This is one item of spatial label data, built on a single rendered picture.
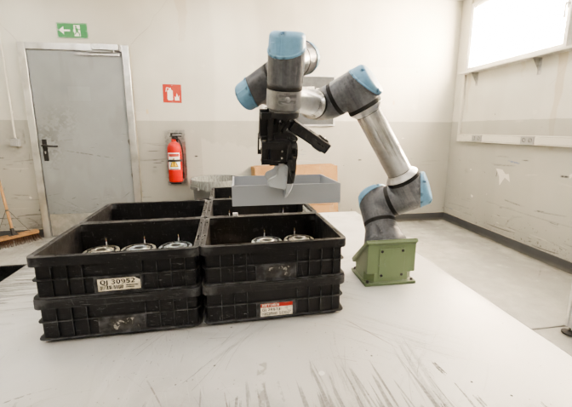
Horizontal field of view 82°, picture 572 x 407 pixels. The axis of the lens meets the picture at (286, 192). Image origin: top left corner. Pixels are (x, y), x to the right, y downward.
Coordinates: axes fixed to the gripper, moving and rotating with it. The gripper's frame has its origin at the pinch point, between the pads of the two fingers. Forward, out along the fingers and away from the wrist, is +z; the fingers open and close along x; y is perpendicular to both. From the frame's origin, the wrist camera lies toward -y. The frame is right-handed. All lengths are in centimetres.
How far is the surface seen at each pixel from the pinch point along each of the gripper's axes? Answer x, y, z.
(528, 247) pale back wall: -138, -281, 146
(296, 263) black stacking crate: 1.2, -3.6, 21.9
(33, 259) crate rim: -2, 60, 16
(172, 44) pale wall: -347, 57, -9
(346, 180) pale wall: -291, -149, 139
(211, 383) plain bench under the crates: 25.3, 20.0, 31.7
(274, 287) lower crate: 3.7, 2.8, 27.4
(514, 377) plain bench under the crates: 37, -44, 29
